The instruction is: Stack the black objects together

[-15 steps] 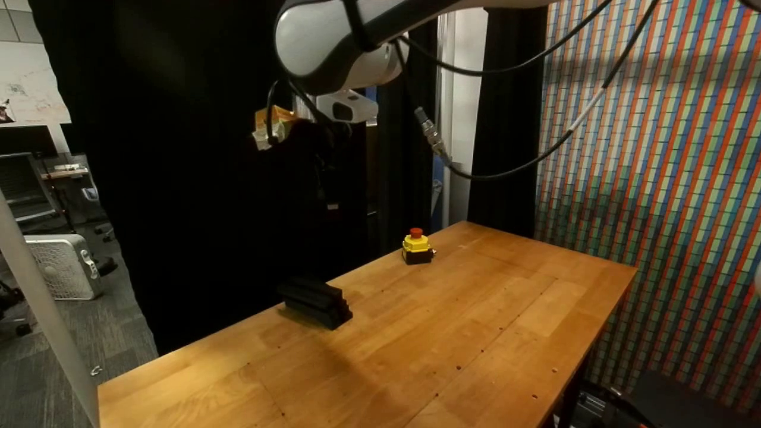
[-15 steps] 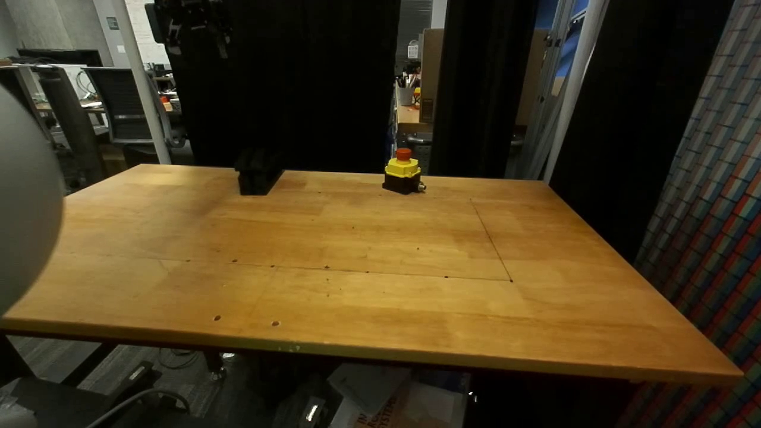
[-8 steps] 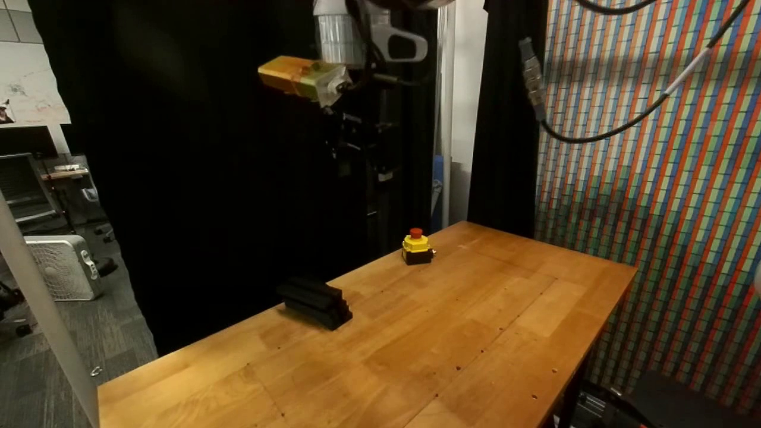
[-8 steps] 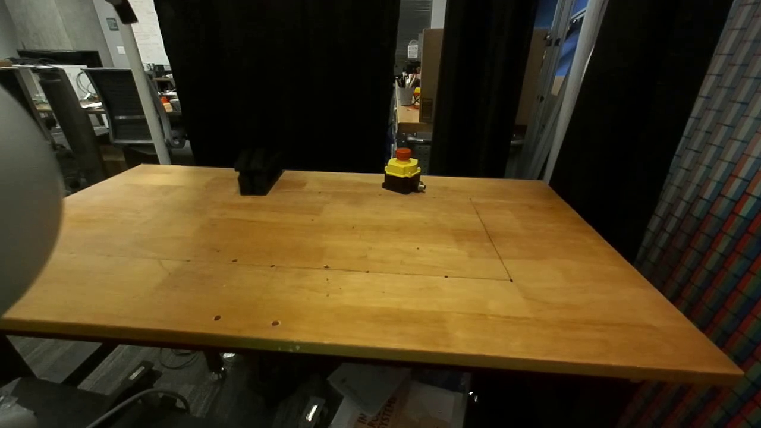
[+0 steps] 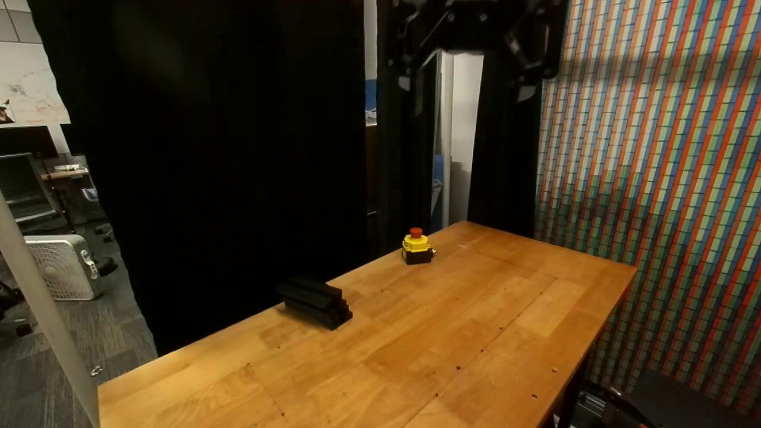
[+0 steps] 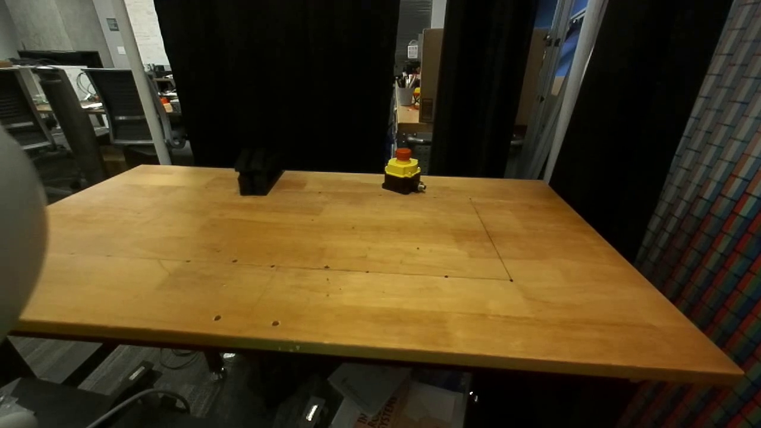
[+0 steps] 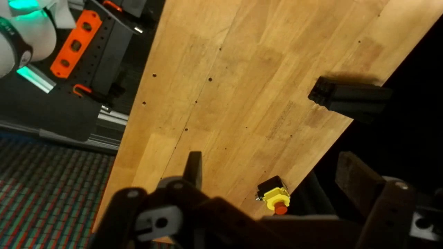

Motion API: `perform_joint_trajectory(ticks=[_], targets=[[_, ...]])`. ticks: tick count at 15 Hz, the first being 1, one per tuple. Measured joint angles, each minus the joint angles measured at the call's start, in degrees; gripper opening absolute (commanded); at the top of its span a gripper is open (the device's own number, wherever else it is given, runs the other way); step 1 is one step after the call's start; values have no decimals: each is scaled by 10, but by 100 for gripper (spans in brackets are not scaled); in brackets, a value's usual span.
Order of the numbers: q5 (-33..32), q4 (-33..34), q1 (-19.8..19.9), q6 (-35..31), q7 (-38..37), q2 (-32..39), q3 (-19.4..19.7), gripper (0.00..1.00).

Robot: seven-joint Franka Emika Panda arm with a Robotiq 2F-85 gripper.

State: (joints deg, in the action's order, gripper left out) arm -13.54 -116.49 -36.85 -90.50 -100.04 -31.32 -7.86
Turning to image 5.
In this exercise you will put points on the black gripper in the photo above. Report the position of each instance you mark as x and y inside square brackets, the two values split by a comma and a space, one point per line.
[485, 20]

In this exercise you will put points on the white upright pole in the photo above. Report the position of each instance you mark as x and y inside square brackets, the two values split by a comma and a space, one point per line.
[460, 144]

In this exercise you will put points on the black curtain beside backdrop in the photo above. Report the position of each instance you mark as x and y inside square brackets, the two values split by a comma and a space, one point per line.
[508, 166]

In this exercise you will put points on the narrow black curtain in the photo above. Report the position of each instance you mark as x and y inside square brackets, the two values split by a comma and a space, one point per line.
[401, 157]

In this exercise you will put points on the yellow red emergency stop button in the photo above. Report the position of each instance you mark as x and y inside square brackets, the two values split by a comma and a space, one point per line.
[417, 246]

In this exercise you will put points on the colourful patterned backdrop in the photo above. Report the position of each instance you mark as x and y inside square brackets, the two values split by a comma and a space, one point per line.
[675, 198]

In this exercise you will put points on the black chair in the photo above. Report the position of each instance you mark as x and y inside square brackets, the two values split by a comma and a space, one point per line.
[690, 399]

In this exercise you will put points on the white box appliance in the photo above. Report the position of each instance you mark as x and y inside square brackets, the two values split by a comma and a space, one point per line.
[68, 265]

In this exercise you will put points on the grey slanted beam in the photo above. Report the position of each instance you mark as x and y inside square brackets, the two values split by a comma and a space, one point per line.
[40, 300]

